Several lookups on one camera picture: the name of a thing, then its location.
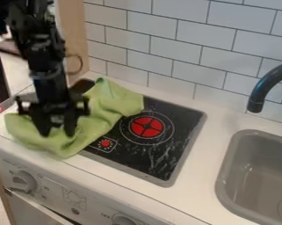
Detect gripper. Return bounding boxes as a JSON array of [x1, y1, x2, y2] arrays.
[[13, 70, 91, 138]]

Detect green cloth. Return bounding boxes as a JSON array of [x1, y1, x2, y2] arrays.
[[4, 76, 146, 160]]

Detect cardboard box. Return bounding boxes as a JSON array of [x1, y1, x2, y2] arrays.
[[54, 0, 90, 86]]

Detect toy stove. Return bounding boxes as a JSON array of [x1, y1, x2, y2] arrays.
[[68, 78, 208, 188]]

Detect toy sink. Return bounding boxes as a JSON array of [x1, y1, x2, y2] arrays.
[[214, 128, 282, 225]]

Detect tap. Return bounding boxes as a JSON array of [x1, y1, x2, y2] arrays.
[[246, 61, 282, 114]]

